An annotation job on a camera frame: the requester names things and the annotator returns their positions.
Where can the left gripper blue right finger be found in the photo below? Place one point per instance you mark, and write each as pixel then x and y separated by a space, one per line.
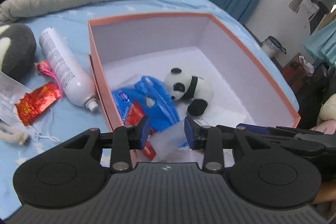
pixel 209 140

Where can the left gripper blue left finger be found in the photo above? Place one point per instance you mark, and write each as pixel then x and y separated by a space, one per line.
pixel 125 139

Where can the blue white plastic bag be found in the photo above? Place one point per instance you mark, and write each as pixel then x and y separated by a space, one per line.
pixel 141 96

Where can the small panda plush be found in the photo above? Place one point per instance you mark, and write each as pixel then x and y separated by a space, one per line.
pixel 182 85

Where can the blue star bedsheet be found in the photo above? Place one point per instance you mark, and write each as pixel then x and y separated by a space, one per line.
pixel 66 120

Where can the orange cardboard box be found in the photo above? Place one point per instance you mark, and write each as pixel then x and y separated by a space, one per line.
pixel 152 44

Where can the white spray can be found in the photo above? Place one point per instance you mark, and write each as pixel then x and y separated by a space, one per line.
pixel 75 82

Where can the red foil wrapper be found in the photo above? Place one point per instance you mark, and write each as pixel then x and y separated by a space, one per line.
pixel 33 104

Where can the white waste bin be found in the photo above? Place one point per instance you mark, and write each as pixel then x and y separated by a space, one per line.
pixel 271 46

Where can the pink hair accessory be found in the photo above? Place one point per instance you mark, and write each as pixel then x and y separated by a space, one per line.
pixel 45 69

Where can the white face mask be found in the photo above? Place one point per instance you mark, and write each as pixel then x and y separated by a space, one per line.
pixel 11 92

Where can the grey white penguin plush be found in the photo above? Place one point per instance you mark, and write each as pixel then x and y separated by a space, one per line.
pixel 18 48

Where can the white fluffy keychain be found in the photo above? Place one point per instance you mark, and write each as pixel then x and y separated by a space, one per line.
pixel 11 134

